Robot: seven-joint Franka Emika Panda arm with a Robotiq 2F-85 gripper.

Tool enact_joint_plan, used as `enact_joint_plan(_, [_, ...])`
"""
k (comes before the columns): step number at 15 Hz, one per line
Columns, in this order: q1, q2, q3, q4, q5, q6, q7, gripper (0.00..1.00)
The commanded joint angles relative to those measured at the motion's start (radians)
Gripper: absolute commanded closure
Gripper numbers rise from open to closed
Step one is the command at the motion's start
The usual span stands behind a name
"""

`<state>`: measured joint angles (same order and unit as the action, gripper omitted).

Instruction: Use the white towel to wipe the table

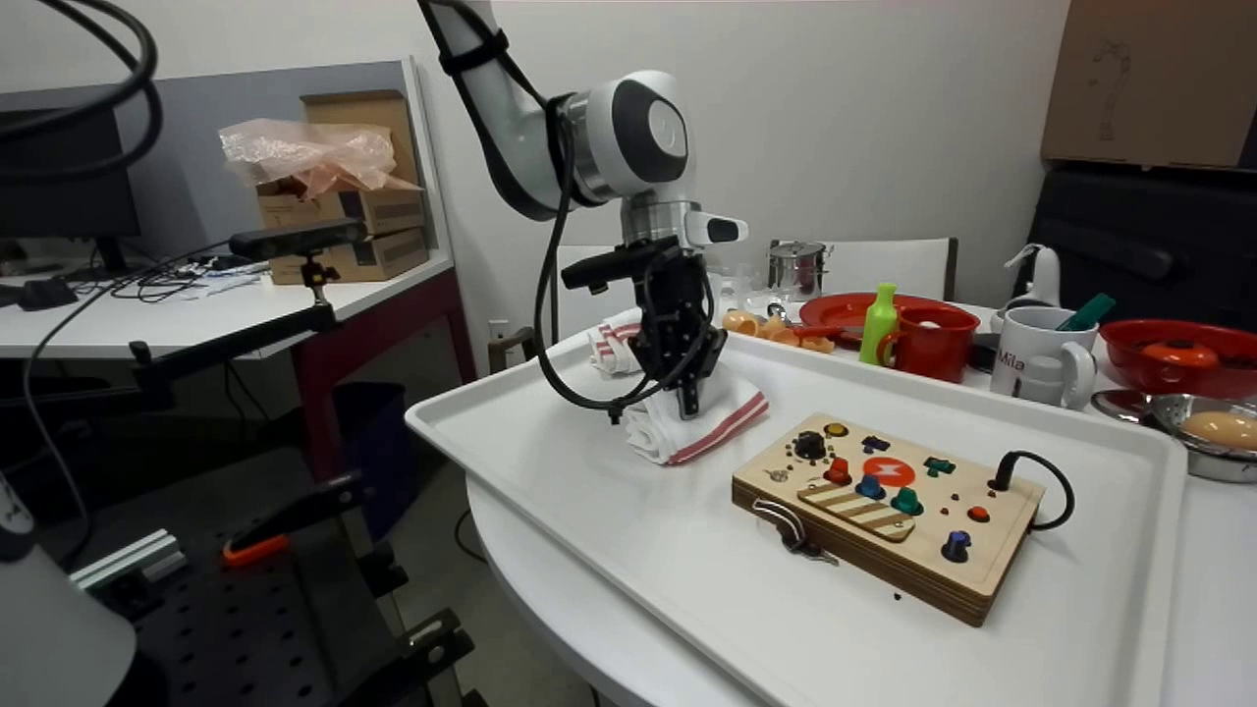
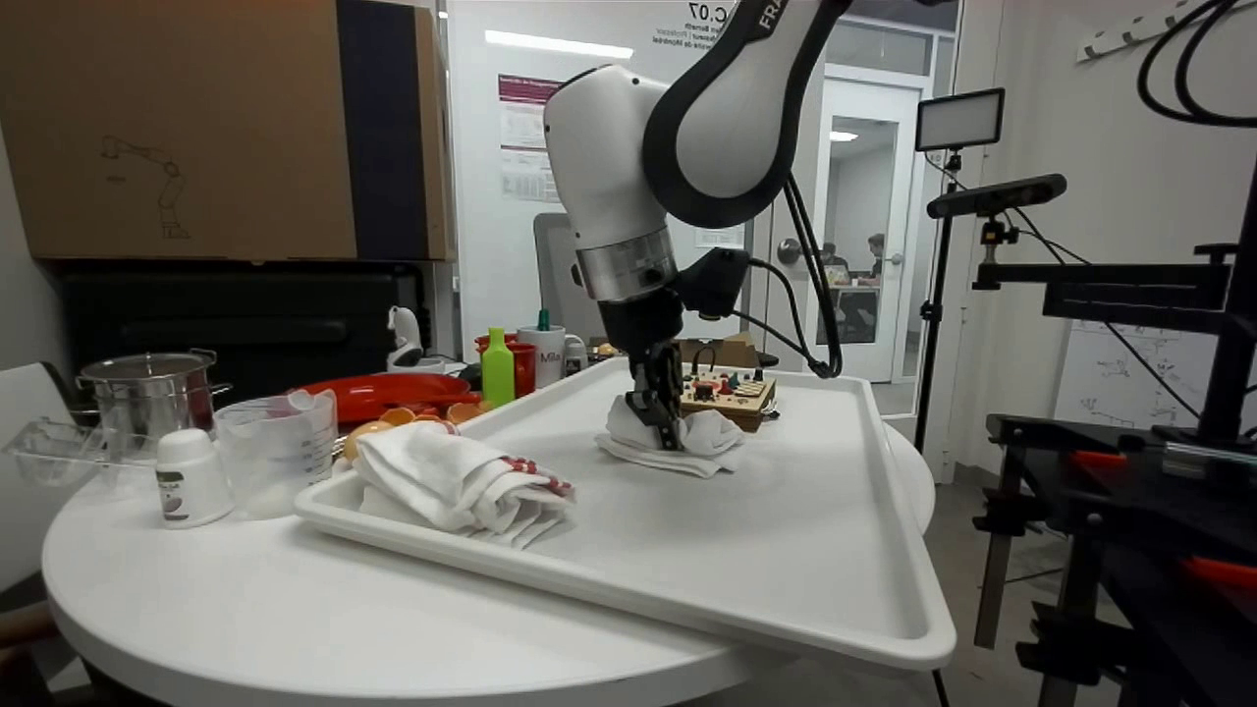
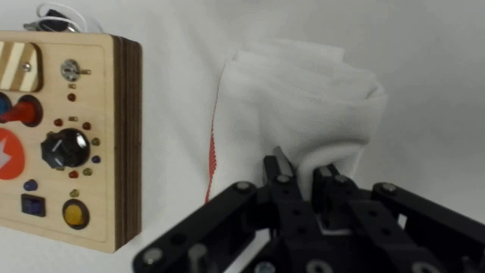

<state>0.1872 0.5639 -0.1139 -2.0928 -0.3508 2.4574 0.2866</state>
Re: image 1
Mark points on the black cabinet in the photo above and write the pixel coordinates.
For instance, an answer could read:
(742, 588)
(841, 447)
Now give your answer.
(1152, 251)

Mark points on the white chair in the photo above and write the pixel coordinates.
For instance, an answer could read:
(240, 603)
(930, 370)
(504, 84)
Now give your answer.
(890, 268)

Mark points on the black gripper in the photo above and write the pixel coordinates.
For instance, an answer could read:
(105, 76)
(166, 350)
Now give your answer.
(677, 302)

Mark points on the orange food pieces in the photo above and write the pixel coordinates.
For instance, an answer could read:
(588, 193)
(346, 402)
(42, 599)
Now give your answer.
(772, 327)

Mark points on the green marker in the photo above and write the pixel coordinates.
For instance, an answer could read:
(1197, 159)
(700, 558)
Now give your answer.
(1085, 311)

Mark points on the aluminium profile bar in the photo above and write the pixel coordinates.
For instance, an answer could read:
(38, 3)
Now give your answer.
(123, 558)

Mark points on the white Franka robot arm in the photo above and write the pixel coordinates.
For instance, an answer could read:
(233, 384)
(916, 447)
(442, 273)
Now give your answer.
(630, 133)

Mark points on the wooden busy board with knobs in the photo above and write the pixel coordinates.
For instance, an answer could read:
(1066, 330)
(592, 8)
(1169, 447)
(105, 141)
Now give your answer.
(916, 536)

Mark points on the silver metal bowl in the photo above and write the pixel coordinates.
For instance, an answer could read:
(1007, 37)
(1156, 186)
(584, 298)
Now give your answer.
(1220, 460)

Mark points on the large flat cardboard sheet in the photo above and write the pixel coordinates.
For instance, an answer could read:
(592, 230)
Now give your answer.
(1152, 80)

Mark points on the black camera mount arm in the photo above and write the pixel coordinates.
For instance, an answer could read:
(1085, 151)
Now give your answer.
(236, 345)

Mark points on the tall cardboard box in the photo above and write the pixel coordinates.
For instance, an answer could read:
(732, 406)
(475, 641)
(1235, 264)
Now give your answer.
(378, 118)

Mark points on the white desk with maroon legs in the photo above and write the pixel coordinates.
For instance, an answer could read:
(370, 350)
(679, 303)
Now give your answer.
(199, 321)

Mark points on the white rounded housing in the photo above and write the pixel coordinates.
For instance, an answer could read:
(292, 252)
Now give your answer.
(54, 632)

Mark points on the pink clear plastic bag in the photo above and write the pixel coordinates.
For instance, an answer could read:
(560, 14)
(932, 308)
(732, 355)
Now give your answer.
(306, 156)

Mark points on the dark blue bin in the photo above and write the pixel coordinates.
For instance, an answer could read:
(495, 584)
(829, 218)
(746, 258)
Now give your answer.
(378, 447)

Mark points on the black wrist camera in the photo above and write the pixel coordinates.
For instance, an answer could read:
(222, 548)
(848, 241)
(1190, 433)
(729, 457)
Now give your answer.
(615, 264)

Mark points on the red bowl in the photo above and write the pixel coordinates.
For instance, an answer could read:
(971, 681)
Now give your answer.
(1222, 345)
(829, 317)

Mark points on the large white plastic tray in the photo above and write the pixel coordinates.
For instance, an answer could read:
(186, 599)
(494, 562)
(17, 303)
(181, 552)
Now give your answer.
(630, 536)

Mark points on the red plastic cup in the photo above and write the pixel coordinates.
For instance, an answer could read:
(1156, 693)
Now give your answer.
(937, 347)

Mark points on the black perforated robot cart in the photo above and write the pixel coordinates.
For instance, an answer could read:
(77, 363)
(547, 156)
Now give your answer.
(249, 632)

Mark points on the white kettle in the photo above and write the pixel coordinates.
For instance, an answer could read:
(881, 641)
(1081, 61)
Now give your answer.
(1042, 275)

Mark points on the grey partition panel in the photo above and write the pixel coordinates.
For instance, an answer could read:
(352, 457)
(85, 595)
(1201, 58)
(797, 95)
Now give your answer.
(199, 145)

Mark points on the green plastic bottle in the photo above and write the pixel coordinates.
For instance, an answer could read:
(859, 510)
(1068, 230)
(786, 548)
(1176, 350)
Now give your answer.
(878, 327)

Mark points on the white towel with red stripe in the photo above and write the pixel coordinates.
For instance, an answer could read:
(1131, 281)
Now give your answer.
(669, 433)

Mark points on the black stereo bar camera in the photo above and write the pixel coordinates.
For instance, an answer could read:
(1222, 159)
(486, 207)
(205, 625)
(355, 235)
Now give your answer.
(297, 241)

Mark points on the flat cardboard box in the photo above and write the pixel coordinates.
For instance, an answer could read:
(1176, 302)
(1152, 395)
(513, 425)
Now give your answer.
(378, 230)

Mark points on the black wall socket box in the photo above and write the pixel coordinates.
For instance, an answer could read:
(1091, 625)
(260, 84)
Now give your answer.
(513, 347)

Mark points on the black computer monitor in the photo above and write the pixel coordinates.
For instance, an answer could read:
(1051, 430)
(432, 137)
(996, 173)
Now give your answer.
(64, 197)

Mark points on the black clamp with orange grip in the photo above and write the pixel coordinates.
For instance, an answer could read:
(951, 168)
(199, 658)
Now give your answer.
(297, 518)

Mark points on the white towel with red print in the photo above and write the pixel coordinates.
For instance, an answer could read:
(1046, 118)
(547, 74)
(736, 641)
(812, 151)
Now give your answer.
(615, 347)

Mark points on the clear plastic measuring cup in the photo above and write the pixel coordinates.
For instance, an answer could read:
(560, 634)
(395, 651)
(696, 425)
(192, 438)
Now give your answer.
(732, 302)

